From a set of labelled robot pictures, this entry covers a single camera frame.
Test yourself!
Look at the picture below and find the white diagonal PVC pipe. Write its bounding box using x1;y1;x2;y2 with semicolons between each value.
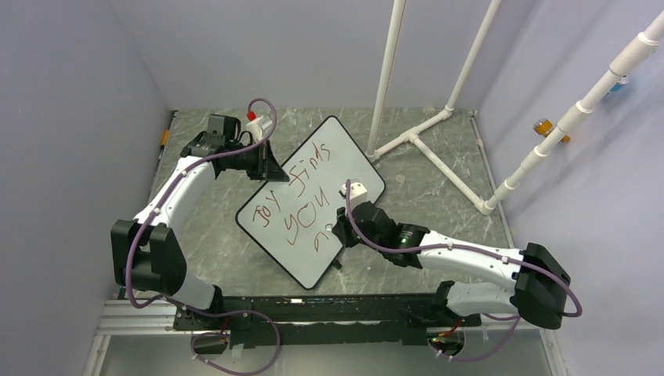
478;13;663;215

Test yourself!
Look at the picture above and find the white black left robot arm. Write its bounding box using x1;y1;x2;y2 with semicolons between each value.
110;112;289;329

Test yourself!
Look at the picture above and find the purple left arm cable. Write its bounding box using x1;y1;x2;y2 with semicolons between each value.
125;98;281;319

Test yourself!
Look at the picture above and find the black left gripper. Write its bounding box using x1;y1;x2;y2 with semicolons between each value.
226;139;289;182

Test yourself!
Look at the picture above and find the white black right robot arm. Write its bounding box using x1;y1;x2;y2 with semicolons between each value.
332;202;582;330

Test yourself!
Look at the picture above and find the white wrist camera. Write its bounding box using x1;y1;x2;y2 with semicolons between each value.
339;180;369;208
246;111;273;141

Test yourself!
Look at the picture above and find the orange black edge tool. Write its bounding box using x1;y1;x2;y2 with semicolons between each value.
159;129;170;151

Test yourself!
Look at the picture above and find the orange yellow wall fitting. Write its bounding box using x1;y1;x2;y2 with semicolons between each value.
533;118;554;138

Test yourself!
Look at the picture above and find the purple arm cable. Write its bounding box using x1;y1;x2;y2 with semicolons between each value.
125;98;281;319
345;179;583;363

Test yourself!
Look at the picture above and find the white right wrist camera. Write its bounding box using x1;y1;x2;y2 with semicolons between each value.
339;180;369;208

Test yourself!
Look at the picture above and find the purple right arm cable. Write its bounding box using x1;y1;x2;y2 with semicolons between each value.
345;179;583;363

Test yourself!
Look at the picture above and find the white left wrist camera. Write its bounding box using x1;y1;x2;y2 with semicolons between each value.
246;111;273;141

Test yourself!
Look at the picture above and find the white PVC pipe frame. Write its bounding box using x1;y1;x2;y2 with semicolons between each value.
364;1;506;214

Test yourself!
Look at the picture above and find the white framed whiteboard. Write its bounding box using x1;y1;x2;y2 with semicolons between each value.
236;116;386;290

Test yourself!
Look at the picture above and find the blue wall fitting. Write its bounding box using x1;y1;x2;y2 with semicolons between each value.
609;75;629;92

